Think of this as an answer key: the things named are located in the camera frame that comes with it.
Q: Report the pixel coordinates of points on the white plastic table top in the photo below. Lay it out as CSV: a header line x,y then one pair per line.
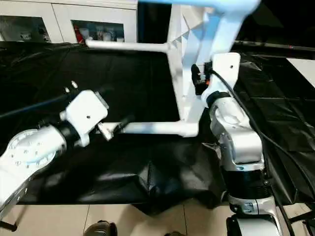
x,y
192,108

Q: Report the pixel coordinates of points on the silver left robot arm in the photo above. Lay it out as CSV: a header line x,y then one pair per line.
x,y
29,152

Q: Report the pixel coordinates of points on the black work mat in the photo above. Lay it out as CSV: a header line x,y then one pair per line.
x,y
123,88

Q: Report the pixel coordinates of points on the dark robot left foot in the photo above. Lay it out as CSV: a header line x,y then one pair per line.
x,y
101,230

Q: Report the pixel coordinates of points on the dark robot foot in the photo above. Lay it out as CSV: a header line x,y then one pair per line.
x,y
101,230
174,234

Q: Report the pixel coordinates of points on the dark robot right foot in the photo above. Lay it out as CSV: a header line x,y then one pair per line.
x,y
174,234

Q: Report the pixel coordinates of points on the white glass-door cabinet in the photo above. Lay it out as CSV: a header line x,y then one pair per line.
x,y
59,14

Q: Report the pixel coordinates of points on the black folding table stand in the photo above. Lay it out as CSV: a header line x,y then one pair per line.
x,y
7,226

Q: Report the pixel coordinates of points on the black floor stand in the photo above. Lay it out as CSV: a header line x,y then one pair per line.
x,y
302,220

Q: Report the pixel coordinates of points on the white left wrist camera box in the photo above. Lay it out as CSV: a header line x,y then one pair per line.
x,y
86,115

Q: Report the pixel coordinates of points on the silver metal rail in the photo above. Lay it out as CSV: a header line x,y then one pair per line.
x,y
275,46

